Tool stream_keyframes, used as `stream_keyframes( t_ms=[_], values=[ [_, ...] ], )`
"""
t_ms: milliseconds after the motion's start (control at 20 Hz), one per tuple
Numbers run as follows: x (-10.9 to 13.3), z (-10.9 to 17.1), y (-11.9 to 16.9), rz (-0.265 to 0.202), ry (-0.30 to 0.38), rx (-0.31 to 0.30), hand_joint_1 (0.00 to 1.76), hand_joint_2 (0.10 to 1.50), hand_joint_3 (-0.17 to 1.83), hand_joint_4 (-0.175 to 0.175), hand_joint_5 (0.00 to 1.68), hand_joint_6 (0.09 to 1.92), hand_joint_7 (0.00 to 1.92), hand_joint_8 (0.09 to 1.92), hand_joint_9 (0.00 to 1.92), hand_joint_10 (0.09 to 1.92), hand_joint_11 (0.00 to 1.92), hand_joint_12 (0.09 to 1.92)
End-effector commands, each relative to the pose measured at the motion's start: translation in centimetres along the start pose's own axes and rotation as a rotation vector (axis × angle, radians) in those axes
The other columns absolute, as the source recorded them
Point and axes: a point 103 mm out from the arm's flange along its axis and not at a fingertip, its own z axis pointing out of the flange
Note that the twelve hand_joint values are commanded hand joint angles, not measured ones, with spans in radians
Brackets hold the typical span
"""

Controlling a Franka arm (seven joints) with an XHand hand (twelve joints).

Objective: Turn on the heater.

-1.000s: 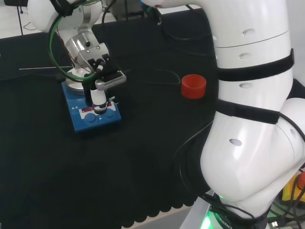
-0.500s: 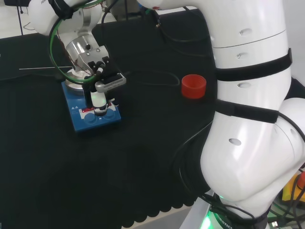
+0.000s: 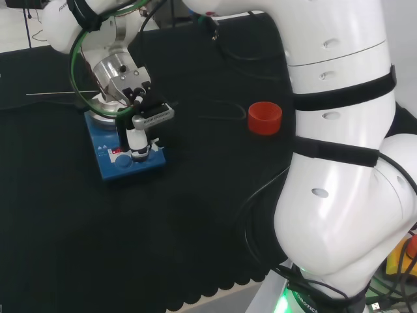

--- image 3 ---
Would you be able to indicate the thin glass rod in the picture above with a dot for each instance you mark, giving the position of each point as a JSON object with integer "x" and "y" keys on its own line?
{"x": 49, "y": 94}

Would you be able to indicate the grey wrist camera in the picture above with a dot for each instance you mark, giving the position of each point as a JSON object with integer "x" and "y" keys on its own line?
{"x": 156, "y": 118}

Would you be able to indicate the clear glass vessel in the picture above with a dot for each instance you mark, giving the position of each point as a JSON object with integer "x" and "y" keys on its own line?
{"x": 242, "y": 114}

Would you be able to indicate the yellow stop button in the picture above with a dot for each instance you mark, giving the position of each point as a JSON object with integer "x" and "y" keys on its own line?
{"x": 395, "y": 257}

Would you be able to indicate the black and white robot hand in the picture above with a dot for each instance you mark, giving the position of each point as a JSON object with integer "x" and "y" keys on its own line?
{"x": 138, "y": 140}

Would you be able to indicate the black bench cloth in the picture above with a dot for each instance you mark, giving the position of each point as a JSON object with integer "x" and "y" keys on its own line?
{"x": 97, "y": 244}

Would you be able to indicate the heater with blue base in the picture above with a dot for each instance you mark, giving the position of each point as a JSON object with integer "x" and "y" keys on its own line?
{"x": 143, "y": 169}

